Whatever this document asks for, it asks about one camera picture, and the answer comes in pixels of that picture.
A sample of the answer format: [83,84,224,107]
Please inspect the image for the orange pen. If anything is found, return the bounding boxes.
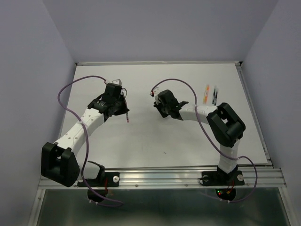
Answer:
[203,84,210,104]

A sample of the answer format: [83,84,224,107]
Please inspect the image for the purple pen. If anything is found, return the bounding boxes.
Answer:
[214,87,219,106]

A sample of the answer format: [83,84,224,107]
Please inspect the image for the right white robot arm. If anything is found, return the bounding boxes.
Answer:
[150,87,246,184]

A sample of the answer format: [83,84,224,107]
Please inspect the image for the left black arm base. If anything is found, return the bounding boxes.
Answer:
[86,161,120,205]

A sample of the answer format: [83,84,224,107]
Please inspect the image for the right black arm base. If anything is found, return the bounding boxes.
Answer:
[198,165,245,202]

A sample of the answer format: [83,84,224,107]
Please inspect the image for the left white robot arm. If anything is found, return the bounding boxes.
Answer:
[41,79,129,187]

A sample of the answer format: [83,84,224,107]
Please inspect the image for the white table board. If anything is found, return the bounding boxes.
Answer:
[62,64,267,168]

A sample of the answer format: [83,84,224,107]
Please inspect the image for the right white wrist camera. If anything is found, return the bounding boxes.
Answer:
[150,87,160,97]

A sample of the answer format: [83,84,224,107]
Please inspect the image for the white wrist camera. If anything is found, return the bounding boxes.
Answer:
[105,79,122,86]
[150,87,160,97]

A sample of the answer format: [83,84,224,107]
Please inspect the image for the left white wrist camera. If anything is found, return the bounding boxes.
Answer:
[105,79,122,86]

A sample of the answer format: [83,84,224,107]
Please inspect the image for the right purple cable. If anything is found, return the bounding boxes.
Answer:
[150,79,258,204]

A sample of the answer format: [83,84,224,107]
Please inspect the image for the aluminium front rail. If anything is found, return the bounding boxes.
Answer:
[37,166,289,189]

